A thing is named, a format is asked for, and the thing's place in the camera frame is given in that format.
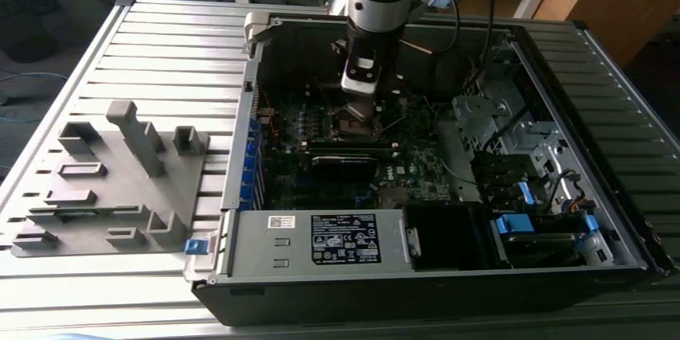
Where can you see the silver CPU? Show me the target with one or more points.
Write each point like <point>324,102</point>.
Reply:
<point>360,111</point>

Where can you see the CPU socket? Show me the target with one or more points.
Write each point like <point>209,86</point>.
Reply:
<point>356,133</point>

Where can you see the silver drive cage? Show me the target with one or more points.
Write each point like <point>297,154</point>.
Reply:
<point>477,111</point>

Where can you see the green motherboard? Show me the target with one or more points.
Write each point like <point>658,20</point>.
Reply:
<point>420,157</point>

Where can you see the black graphics card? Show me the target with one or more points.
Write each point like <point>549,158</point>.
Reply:
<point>342,169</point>

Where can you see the silver chipset heatsink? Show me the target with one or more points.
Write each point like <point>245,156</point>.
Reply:
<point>393,195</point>

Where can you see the blue plastic clip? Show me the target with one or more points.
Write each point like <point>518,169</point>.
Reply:
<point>524,192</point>

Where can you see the black plastic shroud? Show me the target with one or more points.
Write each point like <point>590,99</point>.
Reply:
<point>445,236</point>

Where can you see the hard disk in blue carrier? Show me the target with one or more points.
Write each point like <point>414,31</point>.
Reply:
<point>512,223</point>

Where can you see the grey power supply unit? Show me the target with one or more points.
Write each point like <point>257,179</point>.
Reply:
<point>254,252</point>

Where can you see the blue case latch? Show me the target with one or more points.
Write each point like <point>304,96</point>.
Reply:
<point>194,247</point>

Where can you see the black PC case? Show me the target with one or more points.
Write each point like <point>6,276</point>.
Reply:
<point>372,300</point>

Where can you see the grey parts rack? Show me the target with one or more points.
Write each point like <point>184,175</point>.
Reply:
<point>126,204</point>

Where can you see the black office chair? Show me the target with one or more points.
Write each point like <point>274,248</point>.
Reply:
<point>26,37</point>

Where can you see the pale blue object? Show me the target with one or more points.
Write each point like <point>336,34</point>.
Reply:
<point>80,337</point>

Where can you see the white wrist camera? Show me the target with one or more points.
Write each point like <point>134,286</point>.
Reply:
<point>361,77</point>

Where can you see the small wrist camera box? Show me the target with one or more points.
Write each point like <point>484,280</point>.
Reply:
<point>337,46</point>

